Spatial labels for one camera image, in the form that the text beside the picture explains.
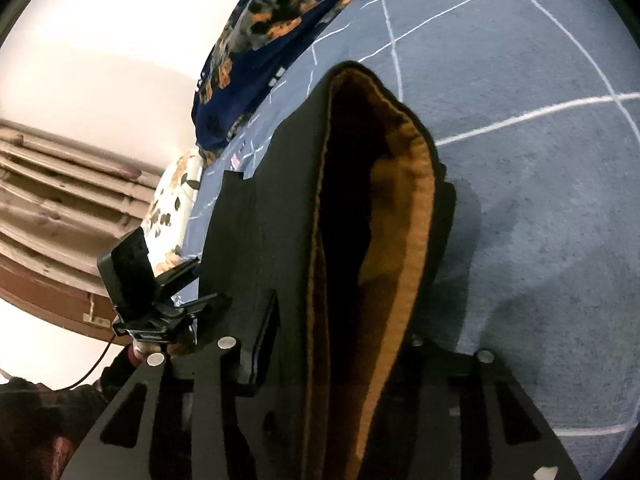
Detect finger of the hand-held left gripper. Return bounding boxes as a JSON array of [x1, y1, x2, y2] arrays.
[[156, 256, 202, 292], [167, 294, 232, 320]]

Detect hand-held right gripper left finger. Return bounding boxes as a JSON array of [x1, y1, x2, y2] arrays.
[[60, 290, 281, 480]]

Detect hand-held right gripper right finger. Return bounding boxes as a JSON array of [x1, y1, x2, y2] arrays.
[[395, 335, 583, 480]]

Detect black pants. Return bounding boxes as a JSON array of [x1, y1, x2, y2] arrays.
[[197, 60, 458, 480]]

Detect person's left forearm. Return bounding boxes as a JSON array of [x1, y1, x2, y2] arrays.
[[0, 345, 146, 480]]

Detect person's left hand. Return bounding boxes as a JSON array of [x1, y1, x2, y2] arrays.
[[131, 327, 198, 361]]

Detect white floral pillow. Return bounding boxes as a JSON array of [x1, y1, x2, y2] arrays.
[[142, 149, 205, 281]]

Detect beige patterned curtain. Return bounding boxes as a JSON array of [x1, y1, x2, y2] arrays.
[[0, 119, 163, 293]]

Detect navy dog print blanket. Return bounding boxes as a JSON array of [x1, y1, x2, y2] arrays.
[[192, 0, 396, 163]]

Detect blue grid bed sheet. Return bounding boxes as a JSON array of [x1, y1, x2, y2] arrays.
[[187, 0, 640, 461]]

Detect brown wooden bed frame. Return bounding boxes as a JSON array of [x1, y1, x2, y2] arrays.
[[0, 257, 133, 346]]

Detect black cable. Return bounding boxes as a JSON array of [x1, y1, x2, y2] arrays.
[[70, 337, 118, 391]]

